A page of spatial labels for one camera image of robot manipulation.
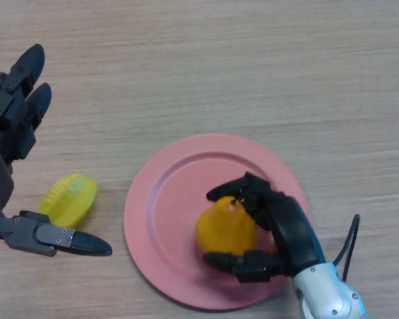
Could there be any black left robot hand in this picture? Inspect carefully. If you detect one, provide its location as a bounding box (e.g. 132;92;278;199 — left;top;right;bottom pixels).
0;43;114;257

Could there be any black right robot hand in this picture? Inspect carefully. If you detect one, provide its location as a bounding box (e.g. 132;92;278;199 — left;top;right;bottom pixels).
203;171;327;285

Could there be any yellow pear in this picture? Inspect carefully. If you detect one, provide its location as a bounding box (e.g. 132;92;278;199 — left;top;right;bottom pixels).
195;195;259;257

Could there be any pink round plate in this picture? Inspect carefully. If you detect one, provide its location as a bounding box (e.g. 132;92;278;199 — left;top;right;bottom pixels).
123;133;310;312

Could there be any yellow starfruit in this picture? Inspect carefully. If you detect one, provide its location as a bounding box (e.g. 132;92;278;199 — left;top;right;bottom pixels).
37;173;98;229

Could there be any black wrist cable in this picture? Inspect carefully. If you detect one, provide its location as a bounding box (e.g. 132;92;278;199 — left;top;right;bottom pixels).
332;213;361;282

